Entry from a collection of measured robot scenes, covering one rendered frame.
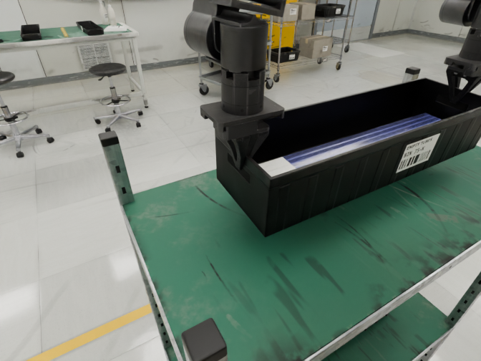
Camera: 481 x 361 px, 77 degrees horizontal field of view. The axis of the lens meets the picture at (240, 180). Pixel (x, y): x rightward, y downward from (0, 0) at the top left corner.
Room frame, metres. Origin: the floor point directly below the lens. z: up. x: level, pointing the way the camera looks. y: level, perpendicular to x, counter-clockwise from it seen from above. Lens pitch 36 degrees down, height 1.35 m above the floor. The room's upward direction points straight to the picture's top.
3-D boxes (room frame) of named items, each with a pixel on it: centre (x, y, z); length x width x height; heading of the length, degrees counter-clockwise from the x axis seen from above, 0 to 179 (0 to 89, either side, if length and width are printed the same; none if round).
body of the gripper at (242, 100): (0.39, 0.00, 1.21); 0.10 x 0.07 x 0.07; 119
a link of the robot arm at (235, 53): (0.40, 0.00, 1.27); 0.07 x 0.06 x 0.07; 38
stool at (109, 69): (2.95, 1.25, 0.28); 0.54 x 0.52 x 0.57; 53
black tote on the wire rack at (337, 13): (4.97, -1.26, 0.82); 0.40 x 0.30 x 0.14; 126
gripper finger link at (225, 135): (0.39, 0.01, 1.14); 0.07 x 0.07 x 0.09; 29
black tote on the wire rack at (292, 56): (4.60, -0.61, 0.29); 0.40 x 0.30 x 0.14; 120
